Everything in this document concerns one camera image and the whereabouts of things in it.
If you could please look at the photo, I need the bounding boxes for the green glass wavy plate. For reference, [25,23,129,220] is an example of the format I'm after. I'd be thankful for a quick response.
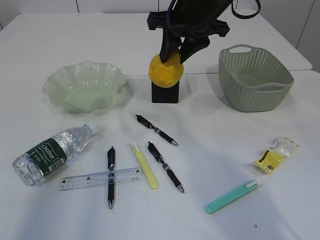
[42,61,126,114]

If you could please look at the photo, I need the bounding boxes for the black pen upper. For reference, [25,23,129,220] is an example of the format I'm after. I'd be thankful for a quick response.
[135,114,179,147]

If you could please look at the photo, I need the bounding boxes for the black pen on ruler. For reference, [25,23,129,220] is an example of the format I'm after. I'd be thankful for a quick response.
[107,146,116,210]

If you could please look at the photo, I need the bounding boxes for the yellow pear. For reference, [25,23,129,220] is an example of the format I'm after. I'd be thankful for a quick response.
[148,49,184,88]

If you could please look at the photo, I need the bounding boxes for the black square pen holder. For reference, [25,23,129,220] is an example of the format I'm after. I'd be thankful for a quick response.
[151,81,180,104]

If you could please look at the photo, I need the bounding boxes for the teal utility knife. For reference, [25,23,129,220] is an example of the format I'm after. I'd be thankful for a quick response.
[205,178,263,214]

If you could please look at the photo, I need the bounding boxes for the black pen middle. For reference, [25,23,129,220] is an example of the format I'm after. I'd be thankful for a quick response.
[147,141,185,193]

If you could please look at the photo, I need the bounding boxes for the green plastic woven basket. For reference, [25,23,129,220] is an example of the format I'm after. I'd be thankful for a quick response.
[218,44,294,113]

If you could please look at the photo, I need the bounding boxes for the crumpled yellow white wrapper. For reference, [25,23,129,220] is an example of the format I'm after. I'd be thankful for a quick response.
[252,136,300,174]

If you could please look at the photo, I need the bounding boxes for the transparent plastic ruler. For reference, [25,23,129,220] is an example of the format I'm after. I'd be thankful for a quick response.
[59,167,141,191]

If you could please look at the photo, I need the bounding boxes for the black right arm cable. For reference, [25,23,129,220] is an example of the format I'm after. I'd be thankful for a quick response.
[166,0,261,38]

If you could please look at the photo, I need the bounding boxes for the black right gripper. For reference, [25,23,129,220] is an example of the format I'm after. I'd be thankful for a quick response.
[147,0,232,64]

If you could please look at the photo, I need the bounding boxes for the clear plastic water bottle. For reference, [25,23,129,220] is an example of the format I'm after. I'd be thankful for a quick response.
[12,121,98,186]

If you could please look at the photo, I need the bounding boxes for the yellow utility knife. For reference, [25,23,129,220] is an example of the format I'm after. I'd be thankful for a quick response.
[130,142,159,190]

